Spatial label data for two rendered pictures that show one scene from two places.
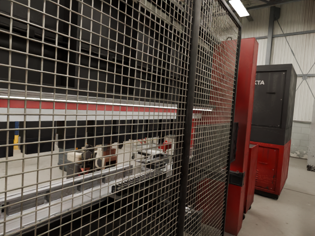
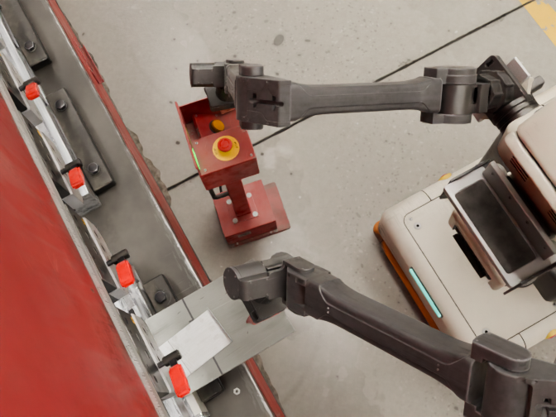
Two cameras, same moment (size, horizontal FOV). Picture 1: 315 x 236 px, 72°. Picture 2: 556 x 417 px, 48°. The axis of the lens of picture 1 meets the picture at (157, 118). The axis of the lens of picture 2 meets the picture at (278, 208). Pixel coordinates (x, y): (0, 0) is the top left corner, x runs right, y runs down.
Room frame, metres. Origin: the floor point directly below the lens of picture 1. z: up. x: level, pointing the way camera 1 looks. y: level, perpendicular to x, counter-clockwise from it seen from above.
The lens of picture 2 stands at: (2.42, 0.01, 2.31)
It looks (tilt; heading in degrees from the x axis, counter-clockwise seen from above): 72 degrees down; 124
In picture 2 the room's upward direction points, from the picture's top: 9 degrees counter-clockwise
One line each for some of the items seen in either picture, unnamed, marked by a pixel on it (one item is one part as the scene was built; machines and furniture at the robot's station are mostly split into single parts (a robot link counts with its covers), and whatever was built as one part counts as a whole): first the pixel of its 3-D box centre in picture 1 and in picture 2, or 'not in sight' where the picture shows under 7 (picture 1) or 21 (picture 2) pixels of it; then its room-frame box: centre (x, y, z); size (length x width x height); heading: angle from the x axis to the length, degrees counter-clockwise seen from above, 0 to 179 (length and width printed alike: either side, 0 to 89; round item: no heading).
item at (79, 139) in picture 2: not in sight; (79, 139); (1.63, 0.35, 0.89); 0.30 x 0.05 x 0.03; 146
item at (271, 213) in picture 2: not in sight; (251, 210); (1.92, 0.56, 0.06); 0.25 x 0.20 x 0.12; 44
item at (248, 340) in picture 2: (147, 151); (219, 325); (2.18, 0.08, 1.00); 0.26 x 0.18 x 0.01; 56
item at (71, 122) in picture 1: (71, 133); not in sight; (1.29, 0.51, 1.26); 0.15 x 0.09 x 0.17; 146
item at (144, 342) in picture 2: (162, 127); (128, 364); (2.12, -0.06, 1.26); 0.15 x 0.09 x 0.17; 146
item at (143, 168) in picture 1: (155, 161); (153, 342); (2.05, -0.01, 0.92); 0.39 x 0.06 x 0.10; 146
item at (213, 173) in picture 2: not in sight; (218, 138); (1.90, 0.54, 0.75); 0.20 x 0.16 x 0.18; 134
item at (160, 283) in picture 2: not in sight; (182, 336); (2.10, 0.03, 0.89); 0.30 x 0.05 x 0.03; 146
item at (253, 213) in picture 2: not in sight; (242, 208); (1.90, 0.54, 0.13); 0.10 x 0.10 x 0.01; 44
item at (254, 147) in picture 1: (234, 176); not in sight; (3.14, -1.18, 0.50); 0.50 x 0.50 x 1.00; 56
